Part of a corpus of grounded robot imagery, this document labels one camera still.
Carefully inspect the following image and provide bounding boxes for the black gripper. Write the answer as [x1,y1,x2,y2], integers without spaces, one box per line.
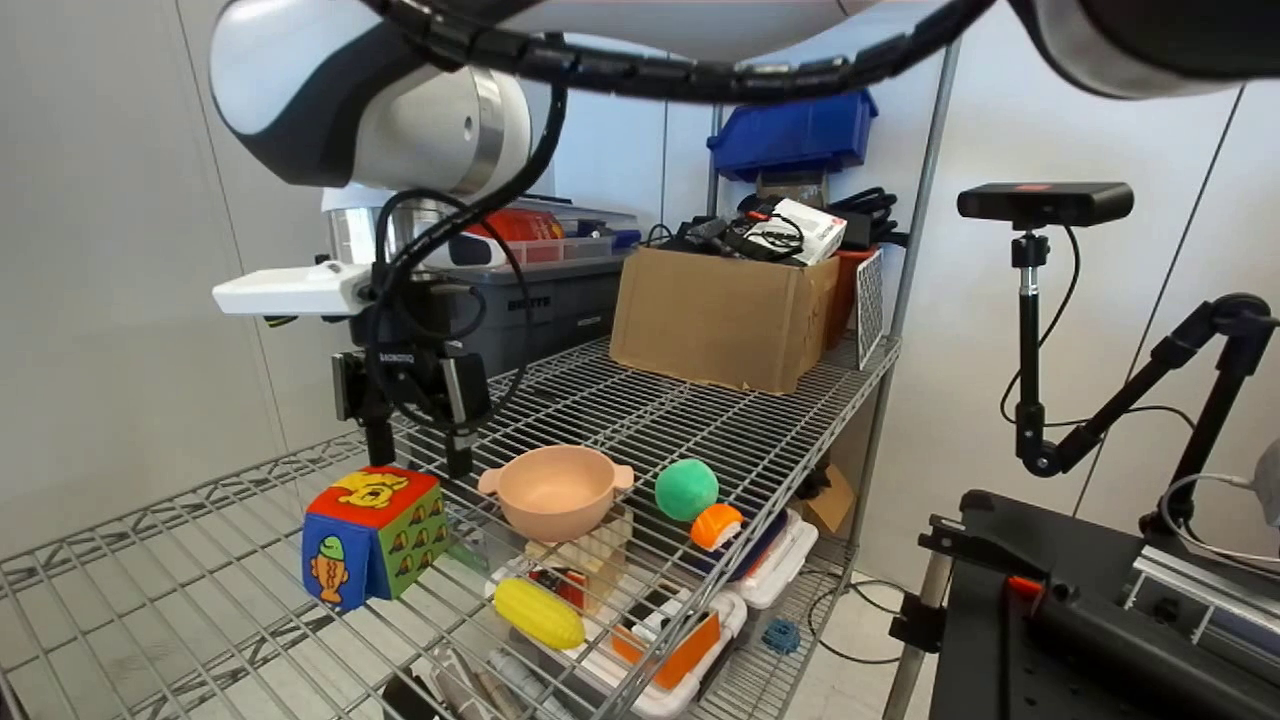
[332,271,497,481]

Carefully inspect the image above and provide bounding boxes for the colourful soft toy cube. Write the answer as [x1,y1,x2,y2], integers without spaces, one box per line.
[299,462,454,615]

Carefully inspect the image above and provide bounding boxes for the beige plastic pot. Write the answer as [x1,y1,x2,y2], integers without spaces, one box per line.
[471,439,641,547]

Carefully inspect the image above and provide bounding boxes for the small blue object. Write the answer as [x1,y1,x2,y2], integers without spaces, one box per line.
[759,615,806,659]

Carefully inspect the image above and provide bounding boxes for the dark grey tool case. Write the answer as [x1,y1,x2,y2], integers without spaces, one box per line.
[411,258,627,376]

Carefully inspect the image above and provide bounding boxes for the wooden toy blocks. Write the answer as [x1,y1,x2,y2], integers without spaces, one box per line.
[518,510,641,595]

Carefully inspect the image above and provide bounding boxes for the yellow toy corn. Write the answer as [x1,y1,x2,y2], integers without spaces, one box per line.
[486,573,589,655]

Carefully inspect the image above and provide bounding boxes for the clear plastic organiser box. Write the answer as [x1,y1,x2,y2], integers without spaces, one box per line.
[454,197,646,271]

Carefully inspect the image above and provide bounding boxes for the green ball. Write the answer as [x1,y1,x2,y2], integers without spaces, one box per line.
[653,457,722,527]

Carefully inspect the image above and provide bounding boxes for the small orange toy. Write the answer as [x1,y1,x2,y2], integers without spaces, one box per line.
[686,501,747,557]

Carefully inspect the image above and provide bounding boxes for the large cardboard box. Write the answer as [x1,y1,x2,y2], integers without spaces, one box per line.
[604,246,846,400]

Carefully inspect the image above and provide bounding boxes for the white tray with orange piece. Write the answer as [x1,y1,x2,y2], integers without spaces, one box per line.
[585,590,751,720]

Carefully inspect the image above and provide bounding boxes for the white plastic tray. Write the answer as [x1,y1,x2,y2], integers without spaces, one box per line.
[722,510,819,613]

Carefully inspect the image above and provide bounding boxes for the small cardboard box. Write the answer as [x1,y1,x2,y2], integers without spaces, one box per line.
[794,457,865,541]

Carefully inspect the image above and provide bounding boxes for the small white box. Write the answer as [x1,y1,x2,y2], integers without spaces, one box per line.
[742,197,851,269]

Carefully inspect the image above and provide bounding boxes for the blue storage bin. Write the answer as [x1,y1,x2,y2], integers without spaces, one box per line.
[705,83,882,186]

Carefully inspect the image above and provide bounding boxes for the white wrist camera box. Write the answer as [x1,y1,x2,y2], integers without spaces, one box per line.
[207,258,375,326]

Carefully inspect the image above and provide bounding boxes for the metal wire shelf rack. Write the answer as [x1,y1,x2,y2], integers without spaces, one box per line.
[0,38,962,720]

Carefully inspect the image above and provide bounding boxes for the black corrugated cable conduit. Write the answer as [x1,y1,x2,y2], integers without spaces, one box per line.
[351,0,1000,366]

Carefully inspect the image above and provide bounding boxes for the black cable bundle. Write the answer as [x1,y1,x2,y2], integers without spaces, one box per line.
[653,186,912,261]

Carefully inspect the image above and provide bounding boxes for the black camera stand pole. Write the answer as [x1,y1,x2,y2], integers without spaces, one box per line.
[1005,219,1070,481]

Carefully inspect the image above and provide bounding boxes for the black stereo camera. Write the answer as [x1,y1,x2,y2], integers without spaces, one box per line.
[950,179,1140,227]

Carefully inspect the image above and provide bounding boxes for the aluminium rail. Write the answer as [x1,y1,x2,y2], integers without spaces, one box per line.
[1126,536,1280,634]

